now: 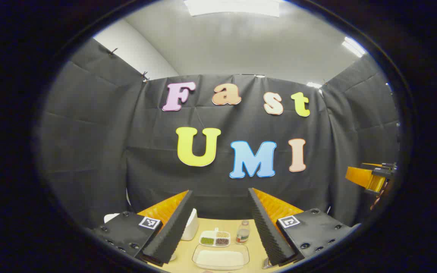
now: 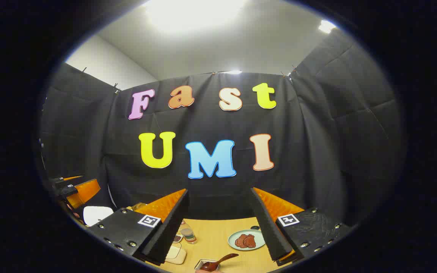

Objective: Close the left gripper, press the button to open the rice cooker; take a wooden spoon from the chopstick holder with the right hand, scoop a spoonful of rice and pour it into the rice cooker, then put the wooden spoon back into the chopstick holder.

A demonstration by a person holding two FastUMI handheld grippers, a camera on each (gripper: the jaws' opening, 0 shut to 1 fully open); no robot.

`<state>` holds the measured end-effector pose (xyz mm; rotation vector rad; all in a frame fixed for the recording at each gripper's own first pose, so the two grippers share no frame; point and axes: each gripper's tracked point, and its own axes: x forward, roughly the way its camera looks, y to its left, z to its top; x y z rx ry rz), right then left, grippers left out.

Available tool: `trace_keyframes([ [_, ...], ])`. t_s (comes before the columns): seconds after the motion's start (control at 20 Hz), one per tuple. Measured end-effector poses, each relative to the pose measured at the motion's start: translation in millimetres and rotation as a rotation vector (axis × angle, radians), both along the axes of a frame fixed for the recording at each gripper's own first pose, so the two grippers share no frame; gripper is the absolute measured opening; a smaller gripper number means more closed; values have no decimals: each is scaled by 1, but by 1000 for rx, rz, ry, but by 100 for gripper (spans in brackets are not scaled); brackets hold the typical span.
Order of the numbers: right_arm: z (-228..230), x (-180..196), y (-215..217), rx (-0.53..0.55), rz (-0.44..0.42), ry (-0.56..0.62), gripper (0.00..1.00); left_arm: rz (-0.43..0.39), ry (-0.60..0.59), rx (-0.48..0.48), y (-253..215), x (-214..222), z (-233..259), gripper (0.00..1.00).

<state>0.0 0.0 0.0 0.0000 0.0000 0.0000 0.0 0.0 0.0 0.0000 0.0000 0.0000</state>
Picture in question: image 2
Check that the pale green plate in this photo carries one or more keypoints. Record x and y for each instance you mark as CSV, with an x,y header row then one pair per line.
x,y
233,242

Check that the brown steak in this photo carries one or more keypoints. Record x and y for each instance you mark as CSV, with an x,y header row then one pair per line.
x,y
240,241
250,240

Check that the white divided seasoning dish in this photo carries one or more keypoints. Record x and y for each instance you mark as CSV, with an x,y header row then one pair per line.
x,y
178,238

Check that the clear box of rice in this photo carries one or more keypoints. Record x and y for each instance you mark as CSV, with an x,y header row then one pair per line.
x,y
175,254

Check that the brown bread slice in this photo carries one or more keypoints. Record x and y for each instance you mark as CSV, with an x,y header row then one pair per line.
x,y
139,206

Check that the ceiling light panel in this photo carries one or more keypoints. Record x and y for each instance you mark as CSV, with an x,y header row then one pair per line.
x,y
326,26

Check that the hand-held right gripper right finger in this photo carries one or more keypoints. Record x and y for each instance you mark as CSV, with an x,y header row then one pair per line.
x,y
268,231

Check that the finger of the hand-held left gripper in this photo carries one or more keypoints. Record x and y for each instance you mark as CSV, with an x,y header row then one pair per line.
x,y
85,191
65,179

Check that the brown wooden spoon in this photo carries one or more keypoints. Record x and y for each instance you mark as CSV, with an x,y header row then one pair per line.
x,y
218,262

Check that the clear plastic bottle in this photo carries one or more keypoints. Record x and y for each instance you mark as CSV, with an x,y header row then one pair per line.
x,y
189,234

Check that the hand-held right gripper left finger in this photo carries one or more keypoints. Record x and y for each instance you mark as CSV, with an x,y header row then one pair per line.
x,y
173,227

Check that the white rice cooker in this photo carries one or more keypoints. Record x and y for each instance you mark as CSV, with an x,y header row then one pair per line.
x,y
97,215

